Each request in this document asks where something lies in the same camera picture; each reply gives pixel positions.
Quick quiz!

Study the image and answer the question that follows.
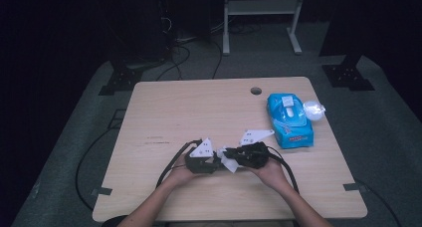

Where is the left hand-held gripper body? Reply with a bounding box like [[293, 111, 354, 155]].
[[184, 137, 214, 173]]

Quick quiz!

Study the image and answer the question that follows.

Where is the blue wet wipes pack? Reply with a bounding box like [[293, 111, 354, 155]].
[[267, 93, 315, 149]]

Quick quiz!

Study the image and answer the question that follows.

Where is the black floor cable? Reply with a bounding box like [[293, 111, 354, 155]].
[[353, 178, 403, 227], [75, 126, 117, 211]]

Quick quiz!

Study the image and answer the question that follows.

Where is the right hand-held gripper cable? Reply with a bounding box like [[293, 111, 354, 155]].
[[265, 145, 301, 195]]

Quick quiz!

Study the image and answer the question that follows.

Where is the dark round object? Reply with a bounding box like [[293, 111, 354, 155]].
[[102, 214, 132, 227]]

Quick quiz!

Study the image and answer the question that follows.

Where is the white round plastic container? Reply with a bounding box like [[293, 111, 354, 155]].
[[303, 101, 326, 122]]

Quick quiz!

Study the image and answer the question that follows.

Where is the person's right hand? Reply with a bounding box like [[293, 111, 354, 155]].
[[252, 156, 288, 191]]

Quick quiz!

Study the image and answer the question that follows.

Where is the white metal stand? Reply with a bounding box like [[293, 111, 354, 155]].
[[222, 0, 307, 56]]

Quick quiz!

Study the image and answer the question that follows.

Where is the black stand base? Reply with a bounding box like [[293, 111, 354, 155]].
[[321, 54, 376, 92], [98, 66, 143, 97]]

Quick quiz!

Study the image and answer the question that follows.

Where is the person's left hand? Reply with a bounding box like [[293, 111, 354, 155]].
[[166, 156, 201, 189]]

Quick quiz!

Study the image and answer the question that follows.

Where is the black background cable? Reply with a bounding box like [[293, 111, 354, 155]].
[[155, 44, 192, 82]]

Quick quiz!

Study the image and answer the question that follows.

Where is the grey tape strip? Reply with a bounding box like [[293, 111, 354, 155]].
[[342, 182, 366, 192], [91, 186, 113, 197]]

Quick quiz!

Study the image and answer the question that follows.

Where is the hand-held gripper cable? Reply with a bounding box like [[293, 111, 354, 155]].
[[265, 145, 301, 195], [155, 138, 203, 190]]

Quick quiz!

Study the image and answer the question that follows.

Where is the white wet wipe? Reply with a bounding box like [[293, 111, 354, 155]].
[[217, 146, 240, 174]]

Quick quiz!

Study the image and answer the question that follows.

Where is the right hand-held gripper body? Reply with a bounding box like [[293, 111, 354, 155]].
[[237, 129, 276, 170]]

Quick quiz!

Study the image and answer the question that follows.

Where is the left hand-held gripper cable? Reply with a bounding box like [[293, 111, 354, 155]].
[[155, 138, 203, 190]]

